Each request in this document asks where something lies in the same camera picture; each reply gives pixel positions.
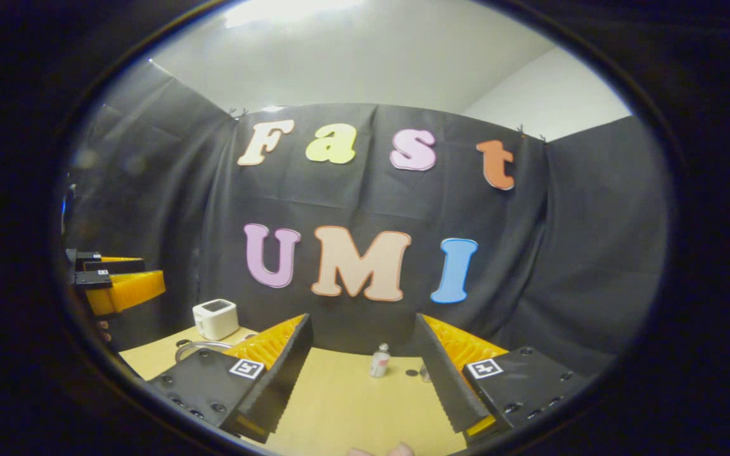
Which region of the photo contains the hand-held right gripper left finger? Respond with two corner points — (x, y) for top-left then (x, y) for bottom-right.
(146, 313), (315, 445)

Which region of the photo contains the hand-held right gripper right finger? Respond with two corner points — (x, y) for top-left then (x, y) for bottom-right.
(413, 312), (589, 448)

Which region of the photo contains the stainless steel pot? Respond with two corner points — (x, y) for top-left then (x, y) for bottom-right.
(175, 339), (234, 364)

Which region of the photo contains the small clear plastic bottle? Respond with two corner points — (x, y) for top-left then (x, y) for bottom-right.
(369, 343), (392, 379)

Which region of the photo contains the white toaster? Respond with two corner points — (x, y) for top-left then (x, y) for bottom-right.
(192, 298), (240, 341)

